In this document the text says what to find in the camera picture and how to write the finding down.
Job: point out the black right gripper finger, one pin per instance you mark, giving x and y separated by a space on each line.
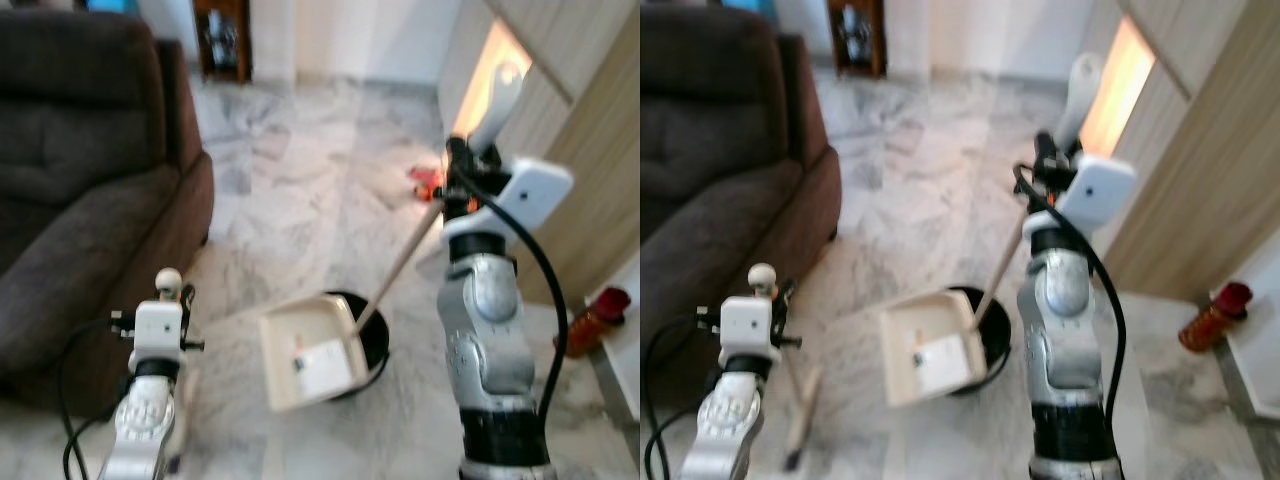
458 155
491 158
1071 151
1045 148

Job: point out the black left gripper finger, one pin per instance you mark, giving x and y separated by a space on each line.
186 310
783 305

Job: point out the wooden broom with white knob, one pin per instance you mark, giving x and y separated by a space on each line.
762 277
168 281

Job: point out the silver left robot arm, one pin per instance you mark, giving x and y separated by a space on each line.
140 420
720 420

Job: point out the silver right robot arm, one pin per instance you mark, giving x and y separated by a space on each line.
490 330
1065 320

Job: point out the red plate of oranges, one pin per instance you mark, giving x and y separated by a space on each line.
425 182

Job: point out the tall light wood cabinet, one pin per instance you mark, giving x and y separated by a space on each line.
590 120
1200 150

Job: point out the dark brown fabric sofa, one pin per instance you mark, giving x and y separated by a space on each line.
80 180
720 170

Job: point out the round black waste bin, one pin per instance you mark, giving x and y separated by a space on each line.
378 345
998 335

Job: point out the red lidded patterned canister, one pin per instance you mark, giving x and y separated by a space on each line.
1212 315
590 320

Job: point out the dark wooden shelf stand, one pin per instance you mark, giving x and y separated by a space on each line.
858 40
222 40

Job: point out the blue cardboard box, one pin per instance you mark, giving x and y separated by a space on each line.
750 4
108 4

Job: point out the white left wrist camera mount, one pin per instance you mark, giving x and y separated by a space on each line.
158 328
745 325

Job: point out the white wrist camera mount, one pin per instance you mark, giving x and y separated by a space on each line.
1098 190
525 195
745 325
158 328

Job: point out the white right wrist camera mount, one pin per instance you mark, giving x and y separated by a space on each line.
525 195
1098 190

